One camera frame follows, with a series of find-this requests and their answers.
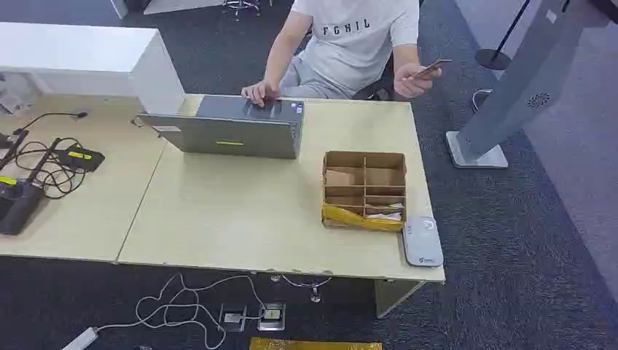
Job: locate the brown card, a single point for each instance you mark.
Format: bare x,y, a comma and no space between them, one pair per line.
432,67

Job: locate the wooden divided card box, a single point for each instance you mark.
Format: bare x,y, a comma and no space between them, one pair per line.
365,186

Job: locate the grey laptop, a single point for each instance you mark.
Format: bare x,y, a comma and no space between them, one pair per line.
231,137

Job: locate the white cards stack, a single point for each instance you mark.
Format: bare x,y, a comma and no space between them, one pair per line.
386,215

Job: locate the person's right hand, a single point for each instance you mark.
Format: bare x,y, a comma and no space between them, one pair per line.
260,92

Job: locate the person's hand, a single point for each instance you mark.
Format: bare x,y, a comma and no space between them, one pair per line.
260,92
409,83

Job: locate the black office chair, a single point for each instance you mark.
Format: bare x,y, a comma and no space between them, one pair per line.
374,89

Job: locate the grey card reader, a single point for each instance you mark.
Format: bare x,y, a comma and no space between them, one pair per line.
422,241

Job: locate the person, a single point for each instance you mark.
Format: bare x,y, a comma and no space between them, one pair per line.
357,48

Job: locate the person's left hand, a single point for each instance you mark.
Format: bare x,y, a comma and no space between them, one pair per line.
409,83

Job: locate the steel floor socket, yellow label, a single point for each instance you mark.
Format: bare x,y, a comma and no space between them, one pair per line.
272,316

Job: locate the desk leg panel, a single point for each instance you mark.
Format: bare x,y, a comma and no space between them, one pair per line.
391,297

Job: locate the steel floor socket, white plug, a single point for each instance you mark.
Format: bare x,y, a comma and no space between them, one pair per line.
233,318

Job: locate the yellow sheet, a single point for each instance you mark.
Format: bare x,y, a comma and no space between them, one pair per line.
314,345

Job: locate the chrome chair base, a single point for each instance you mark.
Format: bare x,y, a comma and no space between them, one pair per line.
241,6

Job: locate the white furniture base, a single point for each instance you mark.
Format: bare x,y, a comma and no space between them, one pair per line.
164,5

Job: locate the small black yellow-labelled device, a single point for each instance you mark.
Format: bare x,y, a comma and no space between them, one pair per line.
81,158

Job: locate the grey kiosk stand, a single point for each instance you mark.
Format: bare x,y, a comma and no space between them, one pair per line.
521,82

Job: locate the white cabinet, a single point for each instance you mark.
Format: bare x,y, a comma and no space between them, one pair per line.
77,53

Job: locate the black gooseneck microphone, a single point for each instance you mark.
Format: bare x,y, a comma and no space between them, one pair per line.
48,115

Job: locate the white power strip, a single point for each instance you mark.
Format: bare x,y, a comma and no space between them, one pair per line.
81,339

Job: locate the black router with antennas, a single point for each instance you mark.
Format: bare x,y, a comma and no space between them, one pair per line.
19,205

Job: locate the clear plastic holder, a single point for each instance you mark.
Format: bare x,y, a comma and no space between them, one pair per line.
17,94

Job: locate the black stanchion post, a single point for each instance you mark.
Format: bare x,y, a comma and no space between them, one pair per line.
492,59

